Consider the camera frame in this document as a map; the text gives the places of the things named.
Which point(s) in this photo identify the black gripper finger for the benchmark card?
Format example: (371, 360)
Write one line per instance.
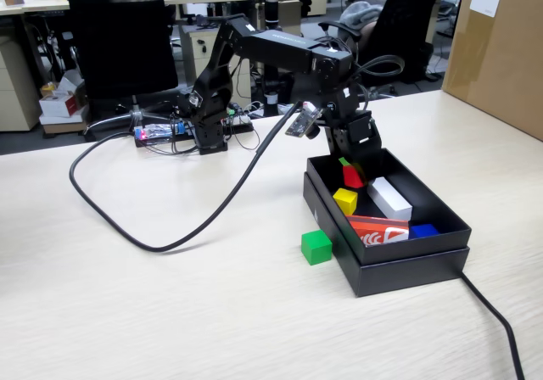
(370, 161)
(341, 153)

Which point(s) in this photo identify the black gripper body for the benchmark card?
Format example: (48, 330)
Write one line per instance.
(360, 127)

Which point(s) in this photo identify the red cube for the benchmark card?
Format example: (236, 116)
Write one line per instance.
(352, 176)

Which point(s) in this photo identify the yellow cube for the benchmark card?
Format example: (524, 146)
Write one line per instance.
(344, 202)

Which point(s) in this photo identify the green cube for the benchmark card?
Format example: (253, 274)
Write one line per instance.
(316, 246)

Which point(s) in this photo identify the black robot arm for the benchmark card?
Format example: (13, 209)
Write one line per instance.
(275, 47)

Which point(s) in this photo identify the orange and white card box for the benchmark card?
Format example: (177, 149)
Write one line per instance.
(373, 231)

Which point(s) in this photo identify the black box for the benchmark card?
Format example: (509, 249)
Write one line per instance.
(403, 274)

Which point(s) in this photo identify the large cardboard box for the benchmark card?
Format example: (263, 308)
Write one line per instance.
(500, 66)

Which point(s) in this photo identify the flat cardboard box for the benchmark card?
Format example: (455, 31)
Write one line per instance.
(63, 126)

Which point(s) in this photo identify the open white box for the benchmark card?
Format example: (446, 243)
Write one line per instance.
(70, 83)

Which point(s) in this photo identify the white and red box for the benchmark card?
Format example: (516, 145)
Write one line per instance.
(59, 105)

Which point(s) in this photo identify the white rectangular block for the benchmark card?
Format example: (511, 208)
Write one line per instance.
(390, 197)

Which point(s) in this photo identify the blue cube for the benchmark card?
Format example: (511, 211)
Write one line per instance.
(424, 230)

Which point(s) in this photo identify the black office chair chrome base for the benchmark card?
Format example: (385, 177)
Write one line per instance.
(407, 24)

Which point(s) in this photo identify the grey cloth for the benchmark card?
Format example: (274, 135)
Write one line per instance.
(360, 13)

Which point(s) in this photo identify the white shipping label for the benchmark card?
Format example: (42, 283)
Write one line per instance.
(485, 0)

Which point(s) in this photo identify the blue control board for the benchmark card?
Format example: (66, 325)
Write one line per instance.
(157, 132)

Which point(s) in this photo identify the black mesh office chair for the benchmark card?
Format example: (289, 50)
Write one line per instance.
(119, 36)

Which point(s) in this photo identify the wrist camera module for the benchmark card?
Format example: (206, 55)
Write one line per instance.
(302, 121)

